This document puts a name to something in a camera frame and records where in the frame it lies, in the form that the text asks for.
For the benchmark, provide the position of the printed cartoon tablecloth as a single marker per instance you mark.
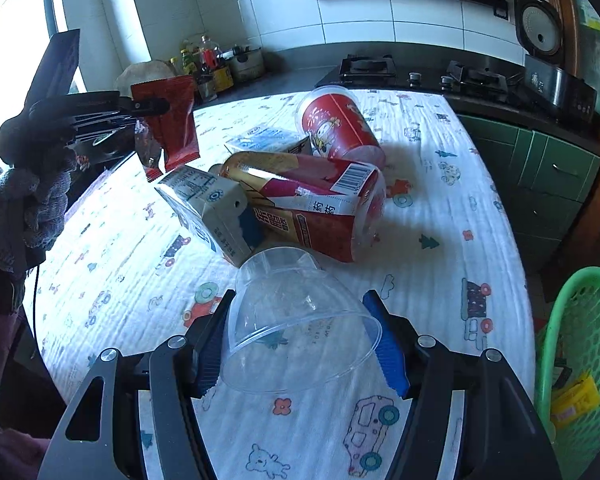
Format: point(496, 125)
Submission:
point(430, 220)

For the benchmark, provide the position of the window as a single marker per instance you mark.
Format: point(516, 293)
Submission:
point(95, 15)

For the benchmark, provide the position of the clear plastic cup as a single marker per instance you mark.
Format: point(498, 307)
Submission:
point(290, 320)

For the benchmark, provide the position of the red snack box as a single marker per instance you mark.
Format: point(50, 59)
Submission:
point(325, 230)

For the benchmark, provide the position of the red cartoon paper cup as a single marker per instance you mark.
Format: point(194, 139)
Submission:
point(340, 125)

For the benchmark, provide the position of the black rice cooker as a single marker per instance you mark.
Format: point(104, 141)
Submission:
point(550, 65)

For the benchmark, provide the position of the yellow green drink carton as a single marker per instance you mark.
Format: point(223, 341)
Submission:
point(577, 402)

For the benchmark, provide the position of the green kitchen cabinet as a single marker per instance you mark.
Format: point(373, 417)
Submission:
point(535, 175)

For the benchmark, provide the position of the wooden glass door cabinet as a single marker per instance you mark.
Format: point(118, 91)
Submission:
point(565, 10)

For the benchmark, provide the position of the person's left hand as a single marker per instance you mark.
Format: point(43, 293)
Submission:
point(30, 210)

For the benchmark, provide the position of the wall socket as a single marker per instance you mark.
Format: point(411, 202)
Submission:
point(501, 10)

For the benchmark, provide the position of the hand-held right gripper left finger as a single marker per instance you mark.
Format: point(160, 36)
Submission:
point(212, 355)

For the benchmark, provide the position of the red snack packet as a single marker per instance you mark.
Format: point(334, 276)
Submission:
point(172, 120)

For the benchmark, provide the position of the small cooking pot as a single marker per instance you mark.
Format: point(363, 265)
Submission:
point(246, 62)

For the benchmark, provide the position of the red gold snack tube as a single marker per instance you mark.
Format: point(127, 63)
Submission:
point(300, 175)

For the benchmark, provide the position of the pale blue drink carton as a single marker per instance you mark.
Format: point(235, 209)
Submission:
point(270, 142)

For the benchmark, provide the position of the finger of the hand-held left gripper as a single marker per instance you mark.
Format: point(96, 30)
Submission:
point(147, 106)

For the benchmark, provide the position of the black gas stove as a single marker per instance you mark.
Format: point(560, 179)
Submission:
point(415, 77)

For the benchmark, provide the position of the white drink carton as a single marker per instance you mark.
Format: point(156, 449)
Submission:
point(210, 210)

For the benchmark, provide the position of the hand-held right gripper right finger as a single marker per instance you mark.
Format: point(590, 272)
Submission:
point(389, 350)

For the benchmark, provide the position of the group of condiment bottles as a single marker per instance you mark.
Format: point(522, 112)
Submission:
point(205, 67)

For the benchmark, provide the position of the green plastic basket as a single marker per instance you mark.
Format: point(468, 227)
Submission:
point(590, 340)

